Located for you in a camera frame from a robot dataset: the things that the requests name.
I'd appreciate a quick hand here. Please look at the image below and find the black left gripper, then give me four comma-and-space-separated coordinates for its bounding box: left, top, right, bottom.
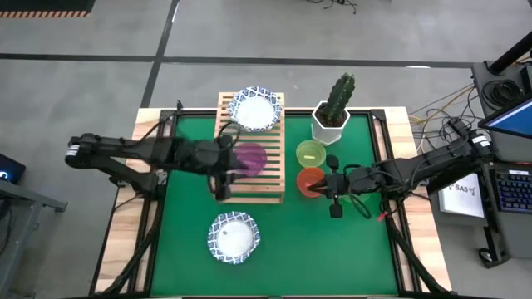
184, 134, 253, 202

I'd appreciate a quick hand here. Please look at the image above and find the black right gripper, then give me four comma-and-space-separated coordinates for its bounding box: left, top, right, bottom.
307, 154, 384, 219

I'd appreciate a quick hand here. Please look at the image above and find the orange plastic bowl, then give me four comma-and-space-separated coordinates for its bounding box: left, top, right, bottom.
296, 166, 329, 199

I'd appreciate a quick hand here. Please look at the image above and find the purple plastic bowl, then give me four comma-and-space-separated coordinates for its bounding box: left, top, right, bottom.
232, 142, 268, 179

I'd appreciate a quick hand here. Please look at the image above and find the yellow-green plastic bowl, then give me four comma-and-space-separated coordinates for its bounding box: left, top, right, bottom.
295, 139, 328, 169

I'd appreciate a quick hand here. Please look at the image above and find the blue patterned paper bowl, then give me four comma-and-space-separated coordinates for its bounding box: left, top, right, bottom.
227, 86, 284, 134
206, 210, 262, 266

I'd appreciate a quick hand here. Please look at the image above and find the wooden slatted shelf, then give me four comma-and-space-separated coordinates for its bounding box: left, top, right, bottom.
212, 91, 287, 205

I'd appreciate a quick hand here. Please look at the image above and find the white hexagonal plant pot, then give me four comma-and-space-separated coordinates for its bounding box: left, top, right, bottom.
310, 100, 352, 146

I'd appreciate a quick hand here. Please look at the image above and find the tall green cactus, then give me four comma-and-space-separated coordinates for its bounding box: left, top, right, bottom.
322, 72, 357, 126

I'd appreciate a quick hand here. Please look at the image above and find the white printed paper sheet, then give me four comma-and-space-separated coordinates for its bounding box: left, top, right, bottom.
437, 182, 487, 219

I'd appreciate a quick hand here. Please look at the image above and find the black backlit keyboard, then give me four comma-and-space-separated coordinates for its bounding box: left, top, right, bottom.
491, 167, 532, 215

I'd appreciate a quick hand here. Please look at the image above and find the grey equipment desk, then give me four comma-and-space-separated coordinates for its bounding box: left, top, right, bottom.
470, 60, 532, 269

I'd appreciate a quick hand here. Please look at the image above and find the blue lit monitor screen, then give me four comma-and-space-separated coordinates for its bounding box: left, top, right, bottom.
477, 97, 532, 140

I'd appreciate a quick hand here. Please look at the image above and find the grey side cart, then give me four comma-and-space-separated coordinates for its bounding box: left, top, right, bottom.
0, 152, 69, 261

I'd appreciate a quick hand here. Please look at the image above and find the black pole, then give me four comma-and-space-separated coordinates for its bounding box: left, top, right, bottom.
489, 31, 532, 76

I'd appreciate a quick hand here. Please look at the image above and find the black mat with hazard stripes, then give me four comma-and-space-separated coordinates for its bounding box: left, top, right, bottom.
0, 0, 97, 19

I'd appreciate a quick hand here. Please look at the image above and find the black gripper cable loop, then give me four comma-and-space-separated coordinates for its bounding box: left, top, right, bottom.
347, 193, 373, 220

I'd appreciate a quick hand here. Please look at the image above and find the yellow cable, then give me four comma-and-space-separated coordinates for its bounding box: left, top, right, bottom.
409, 84, 475, 155

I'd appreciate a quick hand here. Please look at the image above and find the coiled black cable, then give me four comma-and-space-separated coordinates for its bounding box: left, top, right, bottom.
483, 78, 521, 110

